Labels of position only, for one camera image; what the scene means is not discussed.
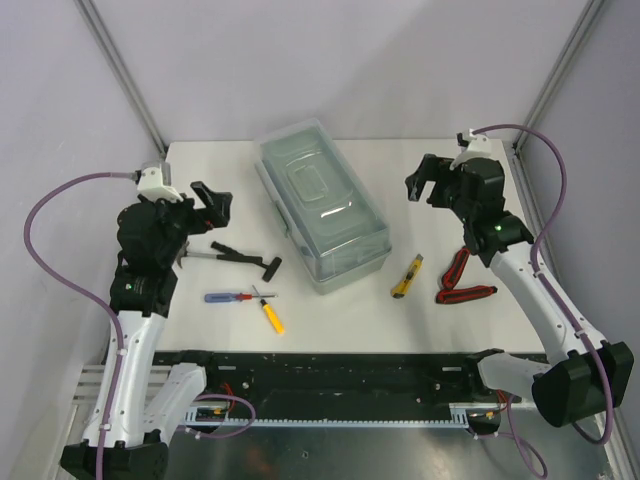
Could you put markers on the black T-handle wrench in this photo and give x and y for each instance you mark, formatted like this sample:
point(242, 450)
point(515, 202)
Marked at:
point(226, 253)

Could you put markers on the grey slotted cable duct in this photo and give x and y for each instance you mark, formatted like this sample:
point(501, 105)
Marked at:
point(457, 416)

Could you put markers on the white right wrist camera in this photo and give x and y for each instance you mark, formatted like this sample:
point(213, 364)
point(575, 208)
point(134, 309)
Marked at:
point(472, 146)

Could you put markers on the small black claw hammer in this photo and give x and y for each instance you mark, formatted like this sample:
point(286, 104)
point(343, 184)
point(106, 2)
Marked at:
point(185, 252)

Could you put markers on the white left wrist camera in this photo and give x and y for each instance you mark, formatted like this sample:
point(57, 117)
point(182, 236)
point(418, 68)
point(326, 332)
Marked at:
point(155, 182)

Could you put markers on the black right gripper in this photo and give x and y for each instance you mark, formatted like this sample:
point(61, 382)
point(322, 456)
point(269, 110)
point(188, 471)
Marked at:
point(432, 169)

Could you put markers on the yellow utility knife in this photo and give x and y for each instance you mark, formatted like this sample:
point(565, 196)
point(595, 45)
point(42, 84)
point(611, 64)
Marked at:
point(401, 289)

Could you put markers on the blue and red screwdriver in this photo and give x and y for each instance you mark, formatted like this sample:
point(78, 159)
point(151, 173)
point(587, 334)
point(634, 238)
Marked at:
point(230, 297)

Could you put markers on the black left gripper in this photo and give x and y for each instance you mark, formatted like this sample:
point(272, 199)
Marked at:
point(216, 203)

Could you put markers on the yellow handle screwdriver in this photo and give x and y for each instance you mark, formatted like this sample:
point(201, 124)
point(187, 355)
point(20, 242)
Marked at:
point(269, 312)

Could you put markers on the left aluminium frame post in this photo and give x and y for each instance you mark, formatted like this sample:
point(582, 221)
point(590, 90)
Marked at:
point(104, 41)

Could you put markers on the right aluminium frame post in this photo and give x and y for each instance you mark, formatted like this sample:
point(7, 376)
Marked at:
point(577, 40)

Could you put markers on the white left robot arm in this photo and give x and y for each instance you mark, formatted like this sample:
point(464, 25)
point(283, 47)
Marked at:
point(129, 432)

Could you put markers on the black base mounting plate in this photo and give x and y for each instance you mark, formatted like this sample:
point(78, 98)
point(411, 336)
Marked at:
point(339, 386)

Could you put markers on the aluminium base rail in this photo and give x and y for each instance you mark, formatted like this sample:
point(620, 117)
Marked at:
point(89, 383)

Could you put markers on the green plastic tool box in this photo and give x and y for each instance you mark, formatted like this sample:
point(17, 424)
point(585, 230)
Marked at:
point(337, 231)

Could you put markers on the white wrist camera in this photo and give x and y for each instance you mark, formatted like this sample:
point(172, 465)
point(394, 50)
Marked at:
point(472, 146)
point(155, 182)

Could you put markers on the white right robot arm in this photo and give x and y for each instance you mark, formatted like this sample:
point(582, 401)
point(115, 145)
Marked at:
point(584, 374)

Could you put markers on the red and black pliers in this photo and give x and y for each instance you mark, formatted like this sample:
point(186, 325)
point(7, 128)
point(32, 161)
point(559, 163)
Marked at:
point(450, 294)

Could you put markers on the aluminium frame post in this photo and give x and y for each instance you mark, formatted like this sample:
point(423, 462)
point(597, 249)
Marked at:
point(104, 41)
point(577, 40)

